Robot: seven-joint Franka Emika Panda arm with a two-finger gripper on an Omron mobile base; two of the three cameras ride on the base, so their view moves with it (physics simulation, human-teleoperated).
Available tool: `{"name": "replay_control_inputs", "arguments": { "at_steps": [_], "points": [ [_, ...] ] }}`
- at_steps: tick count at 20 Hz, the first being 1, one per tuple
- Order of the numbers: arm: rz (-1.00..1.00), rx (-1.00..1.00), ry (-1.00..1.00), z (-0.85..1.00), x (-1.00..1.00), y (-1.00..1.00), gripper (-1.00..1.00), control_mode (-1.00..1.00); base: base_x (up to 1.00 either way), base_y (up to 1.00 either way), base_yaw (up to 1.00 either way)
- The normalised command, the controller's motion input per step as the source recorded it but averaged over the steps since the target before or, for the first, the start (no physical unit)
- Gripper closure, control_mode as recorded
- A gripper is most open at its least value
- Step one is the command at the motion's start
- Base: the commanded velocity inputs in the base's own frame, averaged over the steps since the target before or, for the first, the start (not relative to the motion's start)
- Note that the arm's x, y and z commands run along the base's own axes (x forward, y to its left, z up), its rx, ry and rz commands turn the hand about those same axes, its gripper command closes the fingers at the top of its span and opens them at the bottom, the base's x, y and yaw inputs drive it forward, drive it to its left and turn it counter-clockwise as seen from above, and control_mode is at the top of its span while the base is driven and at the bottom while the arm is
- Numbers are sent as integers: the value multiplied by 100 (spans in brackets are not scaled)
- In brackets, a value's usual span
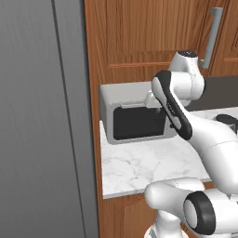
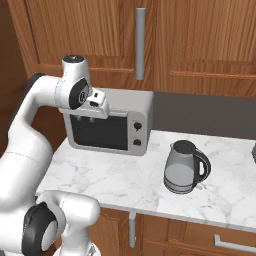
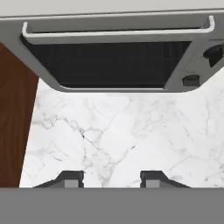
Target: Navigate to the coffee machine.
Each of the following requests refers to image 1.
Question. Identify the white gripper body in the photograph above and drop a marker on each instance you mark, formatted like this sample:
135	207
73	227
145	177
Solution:
152	100

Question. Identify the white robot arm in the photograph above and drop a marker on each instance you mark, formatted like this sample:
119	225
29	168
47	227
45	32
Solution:
214	145

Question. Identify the grey microwave oven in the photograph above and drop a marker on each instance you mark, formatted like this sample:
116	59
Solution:
133	124

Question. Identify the black round object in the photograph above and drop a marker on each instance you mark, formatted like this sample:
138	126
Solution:
226	118

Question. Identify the grey fridge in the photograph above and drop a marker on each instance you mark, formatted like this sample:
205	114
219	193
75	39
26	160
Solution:
37	124

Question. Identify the wooden base cupboard door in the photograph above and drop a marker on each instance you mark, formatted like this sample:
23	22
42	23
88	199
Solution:
136	221

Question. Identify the wooden wall cupboard door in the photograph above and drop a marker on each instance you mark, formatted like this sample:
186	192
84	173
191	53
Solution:
227	34
139	34

